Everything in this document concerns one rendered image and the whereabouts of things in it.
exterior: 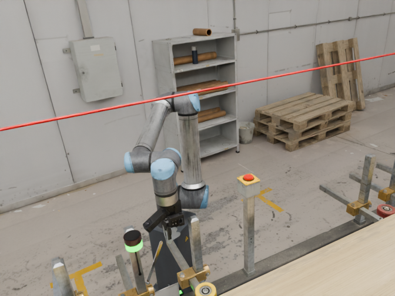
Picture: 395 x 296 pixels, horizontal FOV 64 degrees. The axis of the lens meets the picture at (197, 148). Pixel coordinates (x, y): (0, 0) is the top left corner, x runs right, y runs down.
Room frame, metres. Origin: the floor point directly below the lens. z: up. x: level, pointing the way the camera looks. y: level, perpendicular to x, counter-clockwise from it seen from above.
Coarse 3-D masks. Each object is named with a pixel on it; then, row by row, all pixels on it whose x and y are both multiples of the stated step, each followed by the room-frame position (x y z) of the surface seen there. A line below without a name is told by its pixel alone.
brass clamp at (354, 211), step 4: (356, 200) 1.43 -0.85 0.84; (368, 200) 1.42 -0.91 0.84; (348, 204) 1.39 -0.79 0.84; (356, 204) 1.39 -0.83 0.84; (360, 204) 1.39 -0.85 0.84; (364, 204) 1.38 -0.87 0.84; (368, 204) 1.39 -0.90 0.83; (348, 208) 1.39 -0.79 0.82; (352, 208) 1.37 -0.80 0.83; (356, 208) 1.36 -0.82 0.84; (368, 208) 1.40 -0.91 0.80; (348, 212) 1.38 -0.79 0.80; (352, 212) 1.36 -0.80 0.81; (356, 212) 1.36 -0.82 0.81
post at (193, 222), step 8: (192, 216) 1.02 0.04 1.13; (192, 224) 0.99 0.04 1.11; (192, 232) 0.99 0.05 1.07; (192, 240) 0.99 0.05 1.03; (200, 240) 1.00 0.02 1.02; (192, 248) 1.00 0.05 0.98; (200, 248) 1.00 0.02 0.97; (192, 256) 1.01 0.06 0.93; (200, 256) 1.00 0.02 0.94; (200, 264) 1.00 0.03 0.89
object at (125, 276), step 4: (116, 256) 1.12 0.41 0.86; (120, 256) 1.12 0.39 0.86; (116, 260) 1.10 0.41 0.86; (120, 260) 1.09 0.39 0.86; (120, 264) 1.07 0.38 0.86; (124, 264) 1.07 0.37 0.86; (120, 268) 1.04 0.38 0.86; (124, 268) 1.04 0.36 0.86; (120, 272) 1.02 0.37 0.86; (124, 272) 1.02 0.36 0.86; (124, 276) 1.00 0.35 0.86; (128, 276) 1.00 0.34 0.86; (124, 280) 0.98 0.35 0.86; (128, 280) 0.97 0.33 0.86; (124, 284) 0.96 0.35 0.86; (128, 284) 0.95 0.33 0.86; (128, 288) 0.93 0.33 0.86
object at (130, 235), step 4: (128, 232) 0.89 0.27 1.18; (132, 232) 0.89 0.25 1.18; (136, 232) 0.88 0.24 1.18; (124, 236) 0.87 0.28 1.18; (128, 236) 0.87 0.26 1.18; (132, 236) 0.86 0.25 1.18; (136, 236) 0.86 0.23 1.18; (128, 240) 0.84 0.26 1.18; (132, 240) 0.84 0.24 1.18; (136, 256) 0.87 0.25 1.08; (136, 260) 0.89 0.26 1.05
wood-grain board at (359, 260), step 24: (360, 240) 1.05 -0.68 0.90; (384, 240) 1.04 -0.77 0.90; (288, 264) 0.95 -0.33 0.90; (312, 264) 0.94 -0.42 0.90; (336, 264) 0.93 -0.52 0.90; (360, 264) 0.92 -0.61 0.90; (384, 264) 0.91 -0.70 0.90; (240, 288) 0.85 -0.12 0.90; (264, 288) 0.84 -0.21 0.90; (288, 288) 0.84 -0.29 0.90; (312, 288) 0.83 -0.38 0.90; (336, 288) 0.82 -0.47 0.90; (360, 288) 0.81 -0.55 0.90; (384, 288) 0.80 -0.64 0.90
